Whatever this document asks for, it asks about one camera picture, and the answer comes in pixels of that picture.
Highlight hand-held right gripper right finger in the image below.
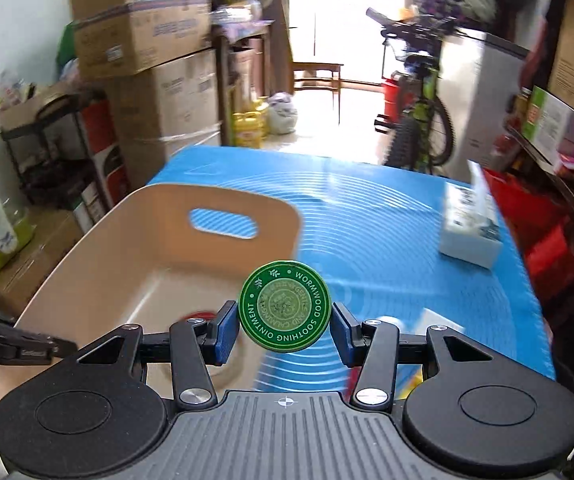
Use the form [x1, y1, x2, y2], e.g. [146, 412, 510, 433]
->
[330, 302, 495, 413]

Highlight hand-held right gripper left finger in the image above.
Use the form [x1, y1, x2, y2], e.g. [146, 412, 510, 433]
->
[74, 300, 241, 409]

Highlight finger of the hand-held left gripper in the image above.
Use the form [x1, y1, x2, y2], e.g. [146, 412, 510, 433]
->
[0, 314, 78, 366]

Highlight green round ointment tin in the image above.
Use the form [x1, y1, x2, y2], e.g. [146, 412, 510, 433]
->
[238, 260, 332, 354]

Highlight beige plastic bin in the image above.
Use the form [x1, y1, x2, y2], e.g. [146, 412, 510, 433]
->
[0, 183, 302, 408]

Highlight printed brown cardboard box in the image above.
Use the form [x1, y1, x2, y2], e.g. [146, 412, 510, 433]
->
[0, 209, 86, 317]

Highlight blue silicone mat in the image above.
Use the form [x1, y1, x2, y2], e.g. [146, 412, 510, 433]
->
[0, 146, 557, 426]

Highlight white tissue box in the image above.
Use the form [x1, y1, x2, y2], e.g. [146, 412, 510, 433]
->
[438, 161, 503, 269]

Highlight black metal rack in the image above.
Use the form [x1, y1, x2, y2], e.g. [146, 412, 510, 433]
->
[0, 91, 114, 211]

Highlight red and white box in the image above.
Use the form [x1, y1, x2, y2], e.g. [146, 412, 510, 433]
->
[83, 100, 130, 207]

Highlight yellow oil bottle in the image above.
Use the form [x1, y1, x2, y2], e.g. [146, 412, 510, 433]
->
[232, 97, 271, 149]

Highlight red plastic crate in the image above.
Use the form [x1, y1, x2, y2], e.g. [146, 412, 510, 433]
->
[482, 167, 574, 302]

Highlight white plastic bag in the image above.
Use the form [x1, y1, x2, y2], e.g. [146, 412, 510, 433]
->
[267, 92, 299, 136]

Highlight large plastic-wrapped cardboard box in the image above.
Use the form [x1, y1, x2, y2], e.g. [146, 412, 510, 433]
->
[106, 49, 224, 183]

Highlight wooden chair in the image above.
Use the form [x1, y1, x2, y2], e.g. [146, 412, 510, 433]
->
[291, 60, 344, 126]

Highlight white chest freezer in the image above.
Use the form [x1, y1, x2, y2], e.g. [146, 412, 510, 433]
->
[438, 29, 531, 182]

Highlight green and white box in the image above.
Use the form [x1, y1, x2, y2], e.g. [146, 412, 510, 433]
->
[521, 85, 574, 155]

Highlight open cardboard box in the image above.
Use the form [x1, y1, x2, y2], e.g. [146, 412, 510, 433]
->
[69, 0, 216, 81]

